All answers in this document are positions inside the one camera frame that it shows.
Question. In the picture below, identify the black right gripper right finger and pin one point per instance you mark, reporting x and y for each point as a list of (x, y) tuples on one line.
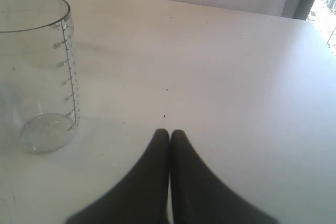
[(198, 196)]

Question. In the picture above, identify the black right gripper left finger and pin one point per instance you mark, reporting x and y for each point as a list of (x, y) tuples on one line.
[(141, 196)]

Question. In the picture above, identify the clear plastic jar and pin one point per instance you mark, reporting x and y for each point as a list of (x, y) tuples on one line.
[(39, 80)]

